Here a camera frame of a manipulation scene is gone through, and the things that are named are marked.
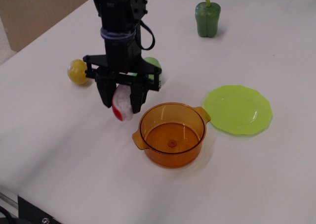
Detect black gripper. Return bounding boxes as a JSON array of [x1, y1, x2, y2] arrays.
[[83, 41, 162, 114]]

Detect black metal corner bracket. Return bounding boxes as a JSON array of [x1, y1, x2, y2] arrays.
[[18, 196, 61, 224]]

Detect green toy pear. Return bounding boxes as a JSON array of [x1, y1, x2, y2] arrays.
[[128, 57, 162, 80]]

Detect aluminium table frame rail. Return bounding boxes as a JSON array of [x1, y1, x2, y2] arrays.
[[0, 186, 18, 218]]

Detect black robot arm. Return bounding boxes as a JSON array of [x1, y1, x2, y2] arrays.
[[83, 0, 162, 113]]

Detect orange transparent plastic pot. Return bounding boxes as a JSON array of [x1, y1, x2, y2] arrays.
[[132, 102, 211, 168]]

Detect yellow toy lemon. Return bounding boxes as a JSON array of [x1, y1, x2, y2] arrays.
[[67, 59, 88, 85]]

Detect lime green plastic plate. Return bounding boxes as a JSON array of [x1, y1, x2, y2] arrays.
[[203, 85, 273, 135]]

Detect green toy bell pepper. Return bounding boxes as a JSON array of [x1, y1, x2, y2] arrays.
[[195, 0, 221, 38]]

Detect black cable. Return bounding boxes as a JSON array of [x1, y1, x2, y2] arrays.
[[137, 20, 156, 50]]

